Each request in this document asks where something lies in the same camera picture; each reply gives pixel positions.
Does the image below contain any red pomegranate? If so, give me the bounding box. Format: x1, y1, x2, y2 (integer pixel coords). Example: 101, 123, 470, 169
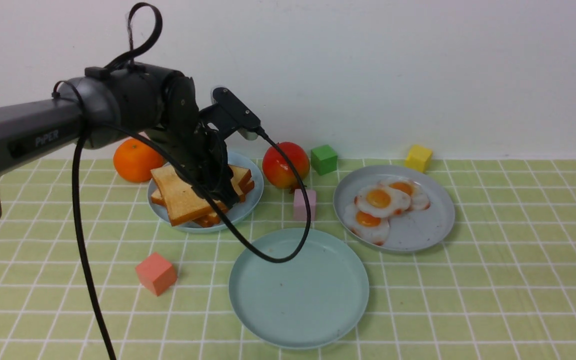
262, 141, 310, 193

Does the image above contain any fried egg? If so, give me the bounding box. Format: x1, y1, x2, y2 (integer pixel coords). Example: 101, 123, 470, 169
379, 177, 431, 212
342, 203, 390, 246
354, 184, 411, 218

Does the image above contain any yellow cube block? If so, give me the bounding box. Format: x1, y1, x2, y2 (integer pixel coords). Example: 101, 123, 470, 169
404, 144, 434, 173

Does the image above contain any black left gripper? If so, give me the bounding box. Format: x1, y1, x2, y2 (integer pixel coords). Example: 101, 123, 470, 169
146, 75, 241, 213

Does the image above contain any grey-blue egg plate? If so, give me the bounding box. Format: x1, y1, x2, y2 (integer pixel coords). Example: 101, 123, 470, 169
333, 165, 456, 253

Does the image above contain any pink cube block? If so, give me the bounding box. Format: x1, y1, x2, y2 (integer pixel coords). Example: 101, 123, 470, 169
293, 189, 317, 222

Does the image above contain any orange fruit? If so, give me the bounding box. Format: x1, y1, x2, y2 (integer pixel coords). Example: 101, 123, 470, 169
112, 137, 164, 183

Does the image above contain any red cube block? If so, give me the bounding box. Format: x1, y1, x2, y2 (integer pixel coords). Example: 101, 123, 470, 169
135, 251, 178, 297

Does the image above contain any green cube block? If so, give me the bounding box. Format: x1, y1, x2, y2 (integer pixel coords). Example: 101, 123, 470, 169
310, 145, 338, 176

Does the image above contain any toast slice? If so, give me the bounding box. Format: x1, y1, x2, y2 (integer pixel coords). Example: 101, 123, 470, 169
150, 164, 255, 207
194, 180, 255, 228
151, 165, 214, 227

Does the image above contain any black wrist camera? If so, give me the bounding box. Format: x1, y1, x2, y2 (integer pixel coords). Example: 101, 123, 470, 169
199, 86, 261, 141

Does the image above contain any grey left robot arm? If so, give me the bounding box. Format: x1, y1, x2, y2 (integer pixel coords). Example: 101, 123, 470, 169
0, 63, 238, 218

